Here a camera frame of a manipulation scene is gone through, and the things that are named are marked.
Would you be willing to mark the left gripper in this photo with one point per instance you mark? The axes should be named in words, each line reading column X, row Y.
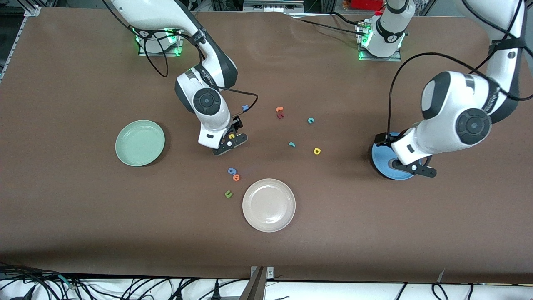
column 381, row 138

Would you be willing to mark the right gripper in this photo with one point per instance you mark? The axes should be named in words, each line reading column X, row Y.
column 236, row 123

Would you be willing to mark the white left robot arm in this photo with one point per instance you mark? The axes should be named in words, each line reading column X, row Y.
column 449, row 100

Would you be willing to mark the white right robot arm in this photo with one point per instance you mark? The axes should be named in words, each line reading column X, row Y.
column 166, row 12

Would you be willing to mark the blue plate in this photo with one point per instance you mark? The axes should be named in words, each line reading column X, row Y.
column 381, row 166

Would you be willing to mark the blue letter g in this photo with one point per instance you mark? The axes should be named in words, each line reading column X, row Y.
column 232, row 170

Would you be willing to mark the beige plate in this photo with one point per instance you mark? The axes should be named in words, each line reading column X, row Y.
column 269, row 205

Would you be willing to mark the green plate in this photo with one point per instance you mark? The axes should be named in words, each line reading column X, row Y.
column 140, row 143

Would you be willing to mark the grey equipment box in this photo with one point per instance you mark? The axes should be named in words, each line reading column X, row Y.
column 272, row 5

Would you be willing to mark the red box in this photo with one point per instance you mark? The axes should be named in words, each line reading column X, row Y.
column 366, row 4

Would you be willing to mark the white paper scrap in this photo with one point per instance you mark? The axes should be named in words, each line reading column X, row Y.
column 441, row 276

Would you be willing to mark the grey metal beam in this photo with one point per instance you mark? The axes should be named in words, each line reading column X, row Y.
column 255, row 289

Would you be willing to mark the black power plug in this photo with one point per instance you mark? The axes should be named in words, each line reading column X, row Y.
column 216, row 291

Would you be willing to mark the aluminium profile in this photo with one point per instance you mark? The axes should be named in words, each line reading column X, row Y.
column 32, row 11

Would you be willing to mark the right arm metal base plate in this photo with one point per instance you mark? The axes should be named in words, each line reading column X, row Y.
column 143, row 53

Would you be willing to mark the metal table bracket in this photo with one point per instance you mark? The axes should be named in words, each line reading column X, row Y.
column 270, row 273

